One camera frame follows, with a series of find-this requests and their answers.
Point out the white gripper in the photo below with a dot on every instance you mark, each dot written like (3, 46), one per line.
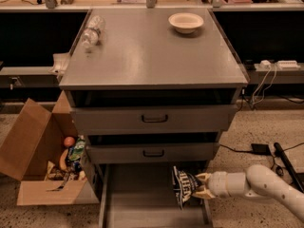
(218, 183)

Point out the blue chip bag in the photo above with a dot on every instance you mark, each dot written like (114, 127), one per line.
(184, 185)

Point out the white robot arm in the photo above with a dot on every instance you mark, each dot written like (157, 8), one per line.
(257, 182)

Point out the grey top drawer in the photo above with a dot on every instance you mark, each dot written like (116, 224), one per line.
(152, 119)

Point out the grey open bottom drawer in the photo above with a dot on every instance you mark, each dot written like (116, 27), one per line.
(140, 195)

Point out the grey middle drawer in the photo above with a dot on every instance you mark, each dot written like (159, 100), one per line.
(167, 152)

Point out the grey drawer cabinet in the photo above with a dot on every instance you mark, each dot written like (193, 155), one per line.
(142, 61)

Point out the green snack bag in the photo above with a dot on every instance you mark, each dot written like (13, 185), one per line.
(75, 152)

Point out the black power adapter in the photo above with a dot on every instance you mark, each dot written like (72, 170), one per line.
(261, 149)

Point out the black floor bar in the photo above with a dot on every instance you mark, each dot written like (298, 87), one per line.
(296, 179)

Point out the red apple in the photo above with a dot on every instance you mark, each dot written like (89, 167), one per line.
(69, 141)

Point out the white power strip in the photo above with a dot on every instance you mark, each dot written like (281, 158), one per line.
(288, 64)

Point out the yellow banana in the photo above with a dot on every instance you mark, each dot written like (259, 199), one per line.
(62, 161)

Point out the white paper bowl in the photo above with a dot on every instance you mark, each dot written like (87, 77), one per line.
(185, 22)

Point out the brown cardboard box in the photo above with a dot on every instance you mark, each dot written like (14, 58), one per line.
(36, 139)

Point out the clear plastic water bottle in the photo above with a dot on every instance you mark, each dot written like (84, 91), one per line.
(93, 31)

